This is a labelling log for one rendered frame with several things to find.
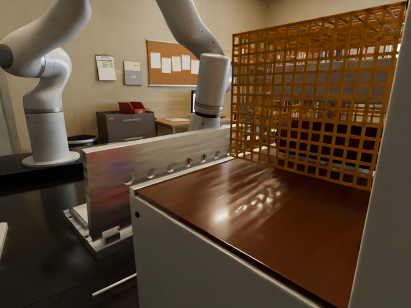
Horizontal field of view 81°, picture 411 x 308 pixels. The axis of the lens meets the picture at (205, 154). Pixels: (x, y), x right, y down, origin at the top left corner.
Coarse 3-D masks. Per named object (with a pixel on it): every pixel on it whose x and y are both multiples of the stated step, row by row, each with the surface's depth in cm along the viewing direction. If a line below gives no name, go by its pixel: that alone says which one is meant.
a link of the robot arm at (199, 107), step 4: (196, 104) 68; (200, 104) 67; (196, 108) 68; (200, 108) 68; (204, 108) 67; (208, 108) 67; (212, 108) 67; (216, 108) 67; (220, 108) 69; (200, 112) 68; (204, 112) 67; (208, 112) 67; (212, 112) 68; (216, 112) 68; (220, 112) 70
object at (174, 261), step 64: (320, 64) 31; (384, 64) 26; (384, 128) 10; (192, 192) 27; (256, 192) 27; (320, 192) 27; (384, 192) 10; (192, 256) 21; (256, 256) 17; (320, 256) 17; (384, 256) 11
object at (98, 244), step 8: (64, 216) 57; (72, 216) 56; (72, 224) 53; (80, 232) 50; (88, 232) 50; (104, 232) 47; (112, 232) 47; (120, 232) 50; (128, 232) 50; (88, 240) 47; (96, 240) 45; (104, 240) 46; (112, 240) 46; (120, 240) 47; (128, 240) 49; (88, 248) 47; (96, 248) 45; (104, 248) 45; (112, 248) 46; (120, 248) 48; (96, 256) 44; (104, 256) 45
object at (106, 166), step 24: (120, 144) 43; (144, 144) 45; (168, 144) 49; (192, 144) 54; (216, 144) 60; (96, 168) 40; (120, 168) 43; (144, 168) 47; (96, 192) 41; (120, 192) 45; (96, 216) 43; (120, 216) 47
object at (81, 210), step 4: (84, 204) 59; (76, 208) 57; (80, 208) 57; (84, 208) 57; (76, 212) 55; (80, 212) 55; (84, 212) 56; (80, 216) 54; (84, 216) 53; (84, 220) 52
